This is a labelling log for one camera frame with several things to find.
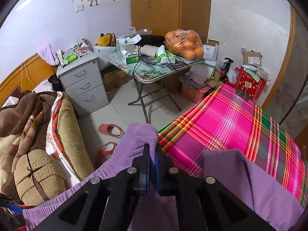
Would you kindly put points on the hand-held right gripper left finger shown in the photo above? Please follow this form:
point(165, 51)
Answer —
point(147, 166)

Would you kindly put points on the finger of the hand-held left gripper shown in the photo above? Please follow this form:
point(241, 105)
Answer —
point(8, 205)

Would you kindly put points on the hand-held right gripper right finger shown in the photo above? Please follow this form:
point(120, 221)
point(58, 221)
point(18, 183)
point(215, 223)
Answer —
point(157, 170)

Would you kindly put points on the purple fleece garment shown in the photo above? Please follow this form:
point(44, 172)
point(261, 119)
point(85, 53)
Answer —
point(264, 185)

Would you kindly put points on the beige knit sweater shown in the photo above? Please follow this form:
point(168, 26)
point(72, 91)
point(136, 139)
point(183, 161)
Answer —
point(38, 173)

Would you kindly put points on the red slipper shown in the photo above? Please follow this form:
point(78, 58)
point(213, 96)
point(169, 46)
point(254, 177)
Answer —
point(104, 152)
point(109, 130)

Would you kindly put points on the pink plaid bed sheet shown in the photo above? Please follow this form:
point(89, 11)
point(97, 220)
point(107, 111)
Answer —
point(228, 125)

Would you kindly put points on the pink plastic bin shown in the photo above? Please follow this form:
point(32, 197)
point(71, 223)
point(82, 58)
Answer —
point(192, 92)

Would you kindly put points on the white red printed quilt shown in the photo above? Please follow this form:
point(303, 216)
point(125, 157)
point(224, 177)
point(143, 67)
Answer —
point(51, 130)

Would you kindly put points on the brown blanket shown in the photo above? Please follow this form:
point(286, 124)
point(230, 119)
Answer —
point(21, 115)

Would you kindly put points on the folding table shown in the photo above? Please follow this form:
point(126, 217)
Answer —
point(154, 73)

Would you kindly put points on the brown cardboard box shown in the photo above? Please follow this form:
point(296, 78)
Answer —
point(115, 77)

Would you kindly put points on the black white checked cloth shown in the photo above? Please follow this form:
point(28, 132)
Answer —
point(190, 80)

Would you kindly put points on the grey drawer cabinet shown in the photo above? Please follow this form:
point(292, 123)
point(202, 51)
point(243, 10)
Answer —
point(84, 86)

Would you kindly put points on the green white medicine box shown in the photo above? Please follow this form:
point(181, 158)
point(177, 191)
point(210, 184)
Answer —
point(130, 59)

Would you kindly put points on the green tissue pack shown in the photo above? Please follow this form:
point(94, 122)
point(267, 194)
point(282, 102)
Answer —
point(166, 56)
point(71, 58)

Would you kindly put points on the black binder clip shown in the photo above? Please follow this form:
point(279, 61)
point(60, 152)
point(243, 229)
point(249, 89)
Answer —
point(243, 93)

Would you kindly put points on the white bag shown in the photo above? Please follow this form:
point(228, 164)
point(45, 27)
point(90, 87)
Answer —
point(103, 55)

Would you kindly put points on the wooden headboard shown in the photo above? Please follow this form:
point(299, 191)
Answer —
point(14, 81)

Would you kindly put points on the black bag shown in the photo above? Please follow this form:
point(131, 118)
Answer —
point(54, 81)

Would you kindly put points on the bag of oranges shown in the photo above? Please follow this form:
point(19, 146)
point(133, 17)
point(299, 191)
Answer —
point(185, 44)

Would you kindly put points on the white open box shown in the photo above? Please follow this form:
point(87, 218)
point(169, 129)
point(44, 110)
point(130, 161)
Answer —
point(209, 50)

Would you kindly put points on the yellow shopping bag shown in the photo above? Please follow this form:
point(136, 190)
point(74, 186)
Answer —
point(104, 41)

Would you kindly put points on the open cardboard box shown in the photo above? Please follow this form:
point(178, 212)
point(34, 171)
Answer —
point(252, 59)

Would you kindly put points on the lilac towel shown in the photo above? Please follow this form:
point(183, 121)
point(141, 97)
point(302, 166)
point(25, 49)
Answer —
point(47, 53)

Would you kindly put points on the wooden wardrobe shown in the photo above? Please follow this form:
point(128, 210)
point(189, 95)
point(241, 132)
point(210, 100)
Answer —
point(156, 4)

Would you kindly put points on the plastic door curtain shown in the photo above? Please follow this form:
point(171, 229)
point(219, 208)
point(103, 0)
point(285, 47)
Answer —
point(299, 77)

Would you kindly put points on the white wall switch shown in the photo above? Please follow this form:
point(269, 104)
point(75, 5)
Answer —
point(80, 8)

